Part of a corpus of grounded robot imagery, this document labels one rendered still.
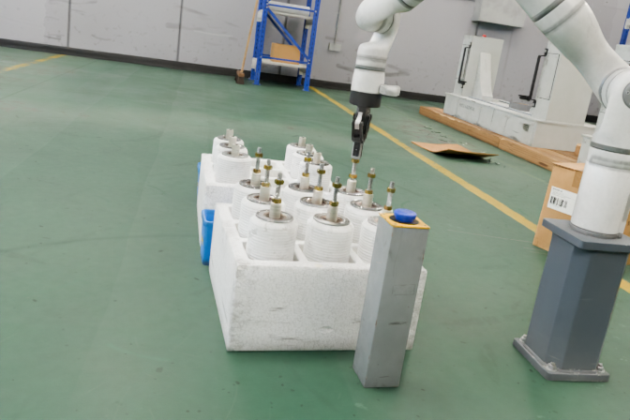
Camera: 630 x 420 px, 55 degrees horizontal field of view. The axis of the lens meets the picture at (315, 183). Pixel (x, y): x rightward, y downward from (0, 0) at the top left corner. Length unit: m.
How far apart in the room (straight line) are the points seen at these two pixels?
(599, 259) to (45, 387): 1.03
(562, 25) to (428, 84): 6.66
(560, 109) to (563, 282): 3.19
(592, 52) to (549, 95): 3.11
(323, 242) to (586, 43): 0.63
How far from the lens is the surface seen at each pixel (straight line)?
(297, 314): 1.20
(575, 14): 1.26
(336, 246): 1.20
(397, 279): 1.08
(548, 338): 1.37
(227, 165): 1.68
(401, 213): 1.06
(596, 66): 1.33
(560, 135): 4.49
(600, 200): 1.31
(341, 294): 1.21
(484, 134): 4.84
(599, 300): 1.35
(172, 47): 7.34
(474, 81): 5.67
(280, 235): 1.16
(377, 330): 1.11
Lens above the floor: 0.61
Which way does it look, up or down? 14 degrees down
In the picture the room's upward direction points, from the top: 8 degrees clockwise
